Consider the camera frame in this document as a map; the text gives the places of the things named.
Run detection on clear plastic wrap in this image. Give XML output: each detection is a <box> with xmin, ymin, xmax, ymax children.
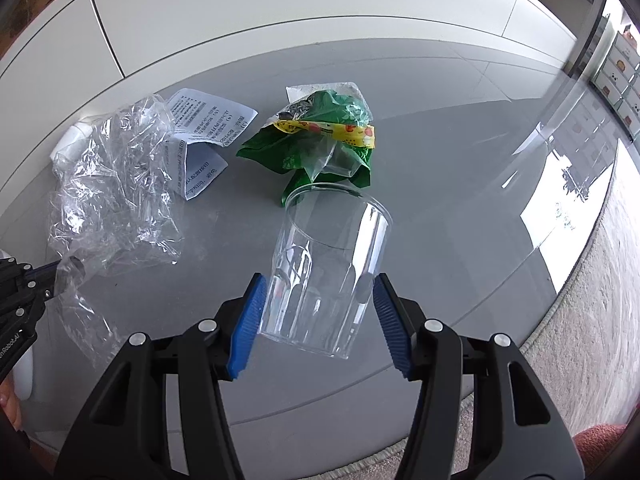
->
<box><xmin>48</xmin><ymin>94</ymin><xmax>183</xmax><ymax>364</ymax></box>

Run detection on white paper leaflet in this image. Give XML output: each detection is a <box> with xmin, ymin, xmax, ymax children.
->
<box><xmin>164</xmin><ymin>88</ymin><xmax>257</xmax><ymax>200</ymax></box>

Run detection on clear plastic cup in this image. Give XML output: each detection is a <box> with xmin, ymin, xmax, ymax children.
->
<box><xmin>259</xmin><ymin>183</ymin><xmax>393</xmax><ymax>360</ymax></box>

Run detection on green snack bag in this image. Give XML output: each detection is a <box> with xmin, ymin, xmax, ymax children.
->
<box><xmin>236</xmin><ymin>81</ymin><xmax>375</xmax><ymax>202</ymax></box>

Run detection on person left hand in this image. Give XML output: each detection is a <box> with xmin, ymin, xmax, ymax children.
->
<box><xmin>0</xmin><ymin>375</ymin><xmax>22</xmax><ymax>430</ymax></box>

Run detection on orange trouser legs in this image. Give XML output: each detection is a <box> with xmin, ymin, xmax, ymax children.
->
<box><xmin>573</xmin><ymin>424</ymin><xmax>626</xmax><ymax>476</ymax></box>

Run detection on white medicine bottle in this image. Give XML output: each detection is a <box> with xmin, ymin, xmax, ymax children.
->
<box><xmin>49</xmin><ymin>122</ymin><xmax>93</xmax><ymax>162</ymax></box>

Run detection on white tv cabinet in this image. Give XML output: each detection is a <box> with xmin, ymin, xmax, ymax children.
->
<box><xmin>0</xmin><ymin>0</ymin><xmax>582</xmax><ymax>201</ymax></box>

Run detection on white drawer storage unit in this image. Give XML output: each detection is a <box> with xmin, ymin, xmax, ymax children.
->
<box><xmin>591</xmin><ymin>13</ymin><xmax>639</xmax><ymax>141</ymax></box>

